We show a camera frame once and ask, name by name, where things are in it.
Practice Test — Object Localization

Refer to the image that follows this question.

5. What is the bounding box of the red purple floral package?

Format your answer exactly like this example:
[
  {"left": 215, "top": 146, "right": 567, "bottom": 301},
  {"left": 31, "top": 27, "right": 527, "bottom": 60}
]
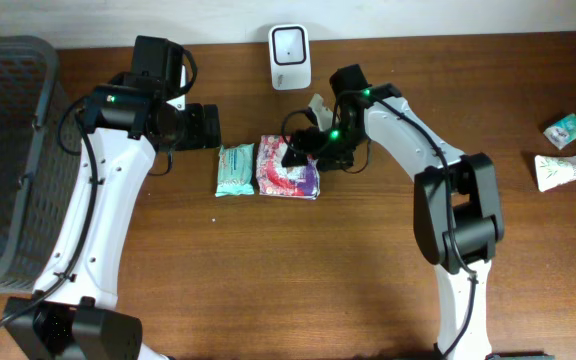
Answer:
[{"left": 256, "top": 135, "right": 320, "bottom": 200}]

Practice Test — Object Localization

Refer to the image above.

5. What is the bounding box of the teal wet wipes pack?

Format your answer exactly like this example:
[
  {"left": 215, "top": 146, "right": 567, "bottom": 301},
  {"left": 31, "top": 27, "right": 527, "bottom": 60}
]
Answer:
[{"left": 215, "top": 144, "right": 254, "bottom": 197}]

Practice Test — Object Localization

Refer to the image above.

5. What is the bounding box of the white tube with brown cap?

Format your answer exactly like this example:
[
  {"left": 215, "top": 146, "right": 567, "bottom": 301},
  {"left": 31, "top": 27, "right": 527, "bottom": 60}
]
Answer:
[{"left": 534, "top": 155, "right": 576, "bottom": 192}]

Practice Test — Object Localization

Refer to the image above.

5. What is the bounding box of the green tissue pack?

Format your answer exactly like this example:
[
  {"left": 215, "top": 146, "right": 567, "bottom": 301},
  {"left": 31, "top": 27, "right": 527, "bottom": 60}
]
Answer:
[{"left": 543, "top": 113, "right": 576, "bottom": 150}]

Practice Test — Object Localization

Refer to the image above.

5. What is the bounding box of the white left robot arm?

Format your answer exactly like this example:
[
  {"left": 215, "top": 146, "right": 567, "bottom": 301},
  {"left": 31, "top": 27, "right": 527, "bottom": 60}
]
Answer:
[{"left": 0, "top": 65, "right": 221, "bottom": 359}]

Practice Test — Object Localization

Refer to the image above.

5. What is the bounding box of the white barcode scanner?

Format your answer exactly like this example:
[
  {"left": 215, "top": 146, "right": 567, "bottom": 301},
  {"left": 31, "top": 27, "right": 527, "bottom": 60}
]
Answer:
[{"left": 268, "top": 24, "right": 312, "bottom": 91}]

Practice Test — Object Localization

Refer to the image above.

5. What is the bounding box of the dark grey plastic basket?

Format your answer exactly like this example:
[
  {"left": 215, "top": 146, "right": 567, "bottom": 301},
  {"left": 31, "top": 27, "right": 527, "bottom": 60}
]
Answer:
[{"left": 0, "top": 36, "right": 80, "bottom": 293}]

